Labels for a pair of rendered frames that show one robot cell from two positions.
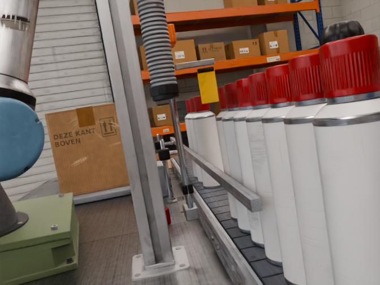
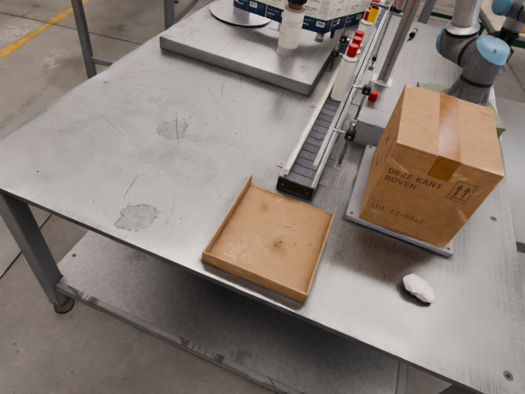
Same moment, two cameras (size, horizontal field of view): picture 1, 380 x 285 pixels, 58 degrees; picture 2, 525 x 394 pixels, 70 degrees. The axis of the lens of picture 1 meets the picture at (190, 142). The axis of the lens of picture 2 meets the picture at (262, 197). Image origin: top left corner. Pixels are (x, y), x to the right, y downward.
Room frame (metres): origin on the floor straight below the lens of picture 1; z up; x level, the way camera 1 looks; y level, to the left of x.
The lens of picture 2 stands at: (2.17, 0.21, 1.60)
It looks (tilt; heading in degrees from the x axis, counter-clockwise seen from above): 46 degrees down; 199
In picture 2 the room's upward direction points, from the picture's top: 11 degrees clockwise
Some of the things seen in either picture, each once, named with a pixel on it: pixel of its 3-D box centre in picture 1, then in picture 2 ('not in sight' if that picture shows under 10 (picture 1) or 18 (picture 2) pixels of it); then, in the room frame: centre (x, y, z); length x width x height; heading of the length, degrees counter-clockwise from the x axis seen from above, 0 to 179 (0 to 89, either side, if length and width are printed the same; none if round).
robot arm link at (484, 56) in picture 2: not in sight; (485, 59); (0.60, 0.40, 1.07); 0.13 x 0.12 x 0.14; 51
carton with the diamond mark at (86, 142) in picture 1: (97, 146); (424, 163); (1.24, 0.33, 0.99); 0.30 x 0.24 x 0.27; 8
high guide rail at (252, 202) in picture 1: (187, 151); (353, 80); (0.87, 0.01, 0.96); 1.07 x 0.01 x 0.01; 7
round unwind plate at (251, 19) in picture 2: not in sight; (241, 12); (0.48, -0.68, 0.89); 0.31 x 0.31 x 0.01
